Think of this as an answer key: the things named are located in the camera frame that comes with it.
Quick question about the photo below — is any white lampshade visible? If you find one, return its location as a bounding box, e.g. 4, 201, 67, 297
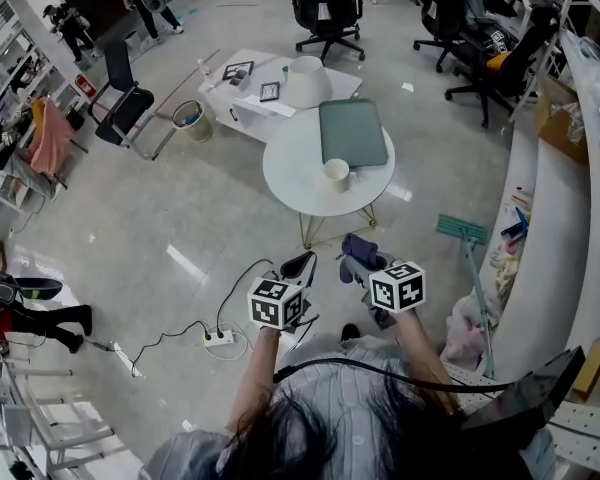
283, 55, 334, 109

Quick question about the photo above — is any black headset cable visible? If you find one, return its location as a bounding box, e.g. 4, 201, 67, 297
272, 357, 526, 394

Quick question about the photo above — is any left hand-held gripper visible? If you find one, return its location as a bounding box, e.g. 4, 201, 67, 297
247, 251, 321, 342

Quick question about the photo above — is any black office chair orange cushion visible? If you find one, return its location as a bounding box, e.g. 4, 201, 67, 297
444, 5, 561, 129

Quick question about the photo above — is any woven waste basket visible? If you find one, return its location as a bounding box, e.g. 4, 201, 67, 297
172, 99, 214, 143

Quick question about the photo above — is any blue plastic tool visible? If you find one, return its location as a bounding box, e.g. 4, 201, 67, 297
500, 207, 530, 239

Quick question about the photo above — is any white cup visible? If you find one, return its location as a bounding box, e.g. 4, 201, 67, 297
322, 158, 351, 194

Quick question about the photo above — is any black chair with chrome frame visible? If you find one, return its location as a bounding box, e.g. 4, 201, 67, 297
88, 40, 176, 162

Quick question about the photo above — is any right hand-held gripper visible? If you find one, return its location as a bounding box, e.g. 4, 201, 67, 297
339, 252, 426, 330

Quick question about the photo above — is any green plastic tray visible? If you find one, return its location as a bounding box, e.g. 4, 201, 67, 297
318, 98, 390, 169

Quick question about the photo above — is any dark blue cloth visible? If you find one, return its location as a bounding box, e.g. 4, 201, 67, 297
340, 233, 380, 270

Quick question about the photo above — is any round white side table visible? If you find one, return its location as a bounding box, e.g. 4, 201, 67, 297
262, 112, 396, 252

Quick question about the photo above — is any person's left forearm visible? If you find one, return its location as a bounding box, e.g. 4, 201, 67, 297
228, 325, 281, 434

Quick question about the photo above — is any cardboard box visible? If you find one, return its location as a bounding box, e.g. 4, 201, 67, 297
535, 75, 589, 165

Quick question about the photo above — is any white curved counter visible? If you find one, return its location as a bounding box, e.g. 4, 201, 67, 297
489, 32, 600, 404

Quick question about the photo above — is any pink hanging cloth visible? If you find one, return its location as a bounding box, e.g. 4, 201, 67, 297
29, 96, 76, 177

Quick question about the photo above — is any black headset mount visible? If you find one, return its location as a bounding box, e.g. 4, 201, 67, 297
459, 346, 586, 449

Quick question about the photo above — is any green flat mop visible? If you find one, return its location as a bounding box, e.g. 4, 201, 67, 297
435, 213, 497, 380

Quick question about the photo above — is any person's right forearm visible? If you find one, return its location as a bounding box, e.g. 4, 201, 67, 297
394, 310, 461, 414

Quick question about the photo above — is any low white rectangular table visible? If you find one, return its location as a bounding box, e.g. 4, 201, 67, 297
197, 48, 364, 144

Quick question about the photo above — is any person's light striped shirt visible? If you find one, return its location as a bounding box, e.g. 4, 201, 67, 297
144, 335, 556, 480

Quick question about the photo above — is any white metal rack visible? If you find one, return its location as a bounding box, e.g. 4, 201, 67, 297
0, 357, 116, 480

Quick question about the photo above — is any white perforated board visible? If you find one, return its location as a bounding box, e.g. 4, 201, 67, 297
449, 367, 600, 474

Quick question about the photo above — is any black power cable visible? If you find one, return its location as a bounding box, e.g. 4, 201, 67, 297
129, 259, 274, 378

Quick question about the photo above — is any pink plastic bag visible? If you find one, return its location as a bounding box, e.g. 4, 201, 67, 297
439, 295, 496, 372

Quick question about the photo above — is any white power strip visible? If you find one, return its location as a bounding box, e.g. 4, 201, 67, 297
202, 328, 236, 347

